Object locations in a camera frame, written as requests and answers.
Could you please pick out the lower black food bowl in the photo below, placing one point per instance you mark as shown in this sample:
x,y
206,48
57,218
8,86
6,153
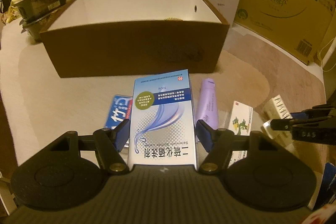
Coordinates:
x,y
34,27

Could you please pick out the white ointment box green plant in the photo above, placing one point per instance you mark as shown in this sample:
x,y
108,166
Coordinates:
x,y
240,119

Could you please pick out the teal round hairbrush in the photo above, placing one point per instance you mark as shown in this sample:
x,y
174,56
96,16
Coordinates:
x,y
173,19

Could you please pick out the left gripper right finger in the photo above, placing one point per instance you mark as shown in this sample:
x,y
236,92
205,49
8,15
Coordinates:
x,y
217,143

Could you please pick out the blue white lotion box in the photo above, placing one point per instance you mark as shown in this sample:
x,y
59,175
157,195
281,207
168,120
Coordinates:
x,y
162,121

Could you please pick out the upper black food bowl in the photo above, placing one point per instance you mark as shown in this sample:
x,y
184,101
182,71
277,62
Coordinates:
x,y
31,10

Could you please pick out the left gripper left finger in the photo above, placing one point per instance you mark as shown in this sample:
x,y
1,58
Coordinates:
x,y
109,143

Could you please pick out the brown open shoebox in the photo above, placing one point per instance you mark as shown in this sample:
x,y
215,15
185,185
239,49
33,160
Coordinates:
x,y
93,38

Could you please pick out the blue toothpaste box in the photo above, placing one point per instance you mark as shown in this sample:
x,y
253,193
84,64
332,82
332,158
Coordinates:
x,y
120,109

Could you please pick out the purple tube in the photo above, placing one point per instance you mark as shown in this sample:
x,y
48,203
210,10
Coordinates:
x,y
207,109

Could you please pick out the black food bowl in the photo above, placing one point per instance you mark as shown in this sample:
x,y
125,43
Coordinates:
x,y
31,10
34,27

